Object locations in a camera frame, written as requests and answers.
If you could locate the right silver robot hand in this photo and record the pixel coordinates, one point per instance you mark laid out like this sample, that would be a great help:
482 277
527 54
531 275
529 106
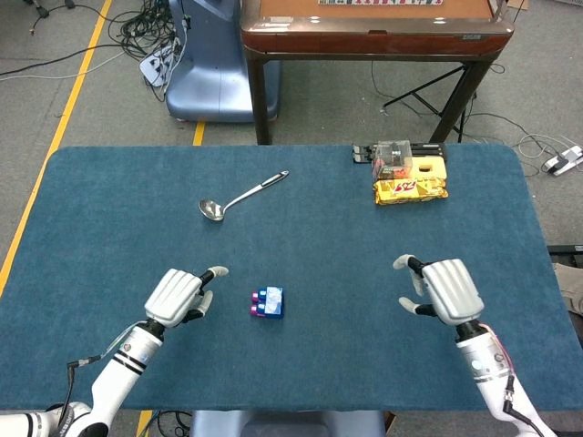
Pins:
451 291

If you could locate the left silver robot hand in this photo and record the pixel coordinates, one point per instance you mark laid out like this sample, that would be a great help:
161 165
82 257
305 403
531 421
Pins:
170 298

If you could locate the purple building block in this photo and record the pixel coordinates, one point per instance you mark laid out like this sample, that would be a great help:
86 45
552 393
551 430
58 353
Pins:
253 311

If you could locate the blue and purple toy block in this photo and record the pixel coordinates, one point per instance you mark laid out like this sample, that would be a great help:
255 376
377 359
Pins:
279 314

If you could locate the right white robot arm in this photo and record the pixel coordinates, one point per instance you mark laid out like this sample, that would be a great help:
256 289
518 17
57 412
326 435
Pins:
487 364

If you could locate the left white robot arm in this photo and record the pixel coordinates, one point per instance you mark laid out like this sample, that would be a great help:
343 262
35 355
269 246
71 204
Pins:
114 373

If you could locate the yellow biscuit packet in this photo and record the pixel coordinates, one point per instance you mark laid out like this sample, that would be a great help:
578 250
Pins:
410 193

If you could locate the yellow box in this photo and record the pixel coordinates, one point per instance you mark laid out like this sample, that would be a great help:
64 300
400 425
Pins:
435 173

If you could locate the black and beige seat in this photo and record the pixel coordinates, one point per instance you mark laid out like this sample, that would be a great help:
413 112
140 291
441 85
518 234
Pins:
571 282

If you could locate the blue felt table cover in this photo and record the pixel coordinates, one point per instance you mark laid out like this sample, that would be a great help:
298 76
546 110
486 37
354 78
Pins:
319 236

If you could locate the clear plastic box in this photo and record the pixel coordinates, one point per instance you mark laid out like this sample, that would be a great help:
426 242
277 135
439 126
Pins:
391 157

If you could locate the blue-grey robot torso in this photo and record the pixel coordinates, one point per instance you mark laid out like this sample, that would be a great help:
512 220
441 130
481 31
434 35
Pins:
273 425

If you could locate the black flat device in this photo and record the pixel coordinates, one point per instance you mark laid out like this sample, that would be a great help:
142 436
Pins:
360 154

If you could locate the white foot pedal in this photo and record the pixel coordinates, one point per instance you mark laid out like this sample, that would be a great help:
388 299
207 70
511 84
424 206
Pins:
558 164

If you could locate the black tripod stand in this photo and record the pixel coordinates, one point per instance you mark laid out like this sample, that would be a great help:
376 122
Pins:
412 91

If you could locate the white power strip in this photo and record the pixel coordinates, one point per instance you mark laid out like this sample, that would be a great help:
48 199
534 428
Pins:
152 68

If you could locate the brown mahjong table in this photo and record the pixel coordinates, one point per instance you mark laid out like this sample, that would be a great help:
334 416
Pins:
364 43

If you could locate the black wheeled stool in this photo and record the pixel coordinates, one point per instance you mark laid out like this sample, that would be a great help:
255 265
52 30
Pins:
44 13

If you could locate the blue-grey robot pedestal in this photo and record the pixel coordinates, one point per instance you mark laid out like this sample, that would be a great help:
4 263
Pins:
209 86

